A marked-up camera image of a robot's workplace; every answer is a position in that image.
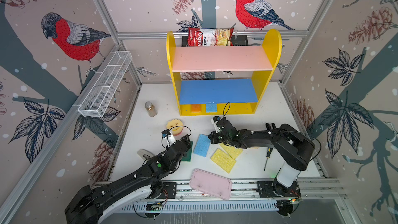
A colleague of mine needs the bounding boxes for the blue cellulose sponge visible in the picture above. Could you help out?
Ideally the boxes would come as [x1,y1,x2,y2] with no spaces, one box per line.
[193,134,211,157]
[206,103,218,113]

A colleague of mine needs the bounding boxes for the orange rectangular sponge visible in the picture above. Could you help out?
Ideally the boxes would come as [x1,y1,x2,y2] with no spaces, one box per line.
[191,104,202,113]

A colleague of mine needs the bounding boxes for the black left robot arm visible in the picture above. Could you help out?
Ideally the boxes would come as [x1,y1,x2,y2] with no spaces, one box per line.
[65,135,192,224]

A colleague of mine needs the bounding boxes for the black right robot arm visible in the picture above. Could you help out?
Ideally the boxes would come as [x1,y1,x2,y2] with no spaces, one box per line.
[208,116,315,188]

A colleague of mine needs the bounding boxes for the yellow shelf pink blue boards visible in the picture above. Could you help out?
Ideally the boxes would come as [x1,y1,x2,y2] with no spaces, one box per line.
[166,29,283,116]

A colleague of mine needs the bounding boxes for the yellow sponge upper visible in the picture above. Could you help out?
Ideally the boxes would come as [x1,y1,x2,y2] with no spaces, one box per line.
[220,144,243,159]

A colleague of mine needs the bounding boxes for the dark green scouring sponge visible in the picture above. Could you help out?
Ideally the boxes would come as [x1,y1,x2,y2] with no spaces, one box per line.
[181,141,193,162]

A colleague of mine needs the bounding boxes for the yellow sponge lower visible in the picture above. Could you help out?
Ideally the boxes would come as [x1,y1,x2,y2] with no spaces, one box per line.
[210,148,236,173]

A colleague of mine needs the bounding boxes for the yellow smiley round sponge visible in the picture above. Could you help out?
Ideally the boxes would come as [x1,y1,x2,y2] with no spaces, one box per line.
[166,119,184,136]

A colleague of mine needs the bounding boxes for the black yellow screwdriver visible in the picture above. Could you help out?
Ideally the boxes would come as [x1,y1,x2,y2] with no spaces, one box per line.
[263,148,273,171]

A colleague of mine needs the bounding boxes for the glass spice jar silver lid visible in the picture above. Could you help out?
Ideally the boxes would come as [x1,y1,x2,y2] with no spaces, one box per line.
[145,101,157,117]

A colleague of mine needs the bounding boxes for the pink plastic tray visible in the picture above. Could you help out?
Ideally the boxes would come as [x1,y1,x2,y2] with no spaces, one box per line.
[189,169,232,201]

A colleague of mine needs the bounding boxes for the red chips bag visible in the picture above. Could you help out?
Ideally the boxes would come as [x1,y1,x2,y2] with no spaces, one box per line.
[188,28,234,47]

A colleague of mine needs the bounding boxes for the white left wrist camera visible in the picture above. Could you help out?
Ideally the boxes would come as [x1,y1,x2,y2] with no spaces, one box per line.
[161,129,176,147]

